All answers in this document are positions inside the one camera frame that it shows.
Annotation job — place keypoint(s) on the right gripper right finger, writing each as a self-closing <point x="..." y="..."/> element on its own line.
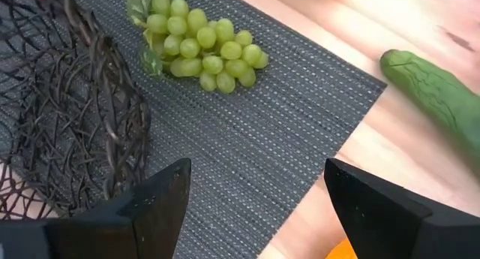
<point x="393" y="229"/>

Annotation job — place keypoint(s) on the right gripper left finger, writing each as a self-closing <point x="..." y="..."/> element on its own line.
<point x="150" y="221"/>

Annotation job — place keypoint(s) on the yellow orange bell pepper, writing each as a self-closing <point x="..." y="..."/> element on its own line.
<point x="343" y="251"/>

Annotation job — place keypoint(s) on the green cucumber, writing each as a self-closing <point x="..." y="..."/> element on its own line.
<point x="431" y="86"/>

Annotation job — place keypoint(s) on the green grape bunch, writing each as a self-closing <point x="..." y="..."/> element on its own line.
<point x="206" y="37"/>

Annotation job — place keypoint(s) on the grey woven placemat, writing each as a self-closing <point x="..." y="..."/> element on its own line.
<point x="243" y="139"/>

